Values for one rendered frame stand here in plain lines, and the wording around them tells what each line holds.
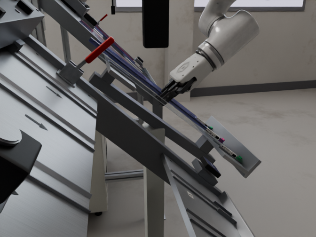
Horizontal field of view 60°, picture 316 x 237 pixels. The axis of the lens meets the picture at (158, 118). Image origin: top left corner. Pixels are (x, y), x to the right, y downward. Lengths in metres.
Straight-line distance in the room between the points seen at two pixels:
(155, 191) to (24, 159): 0.78
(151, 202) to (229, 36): 0.57
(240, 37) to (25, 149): 0.68
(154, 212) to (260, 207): 1.02
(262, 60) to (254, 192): 2.47
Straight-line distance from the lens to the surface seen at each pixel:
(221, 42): 0.77
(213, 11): 0.83
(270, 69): 4.23
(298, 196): 2.06
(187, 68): 0.75
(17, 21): 0.35
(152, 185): 0.91
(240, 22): 0.79
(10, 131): 0.18
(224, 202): 0.68
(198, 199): 0.55
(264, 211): 1.86
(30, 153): 0.18
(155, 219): 1.00
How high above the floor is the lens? 1.15
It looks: 22 degrees down
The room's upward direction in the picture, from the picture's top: straight up
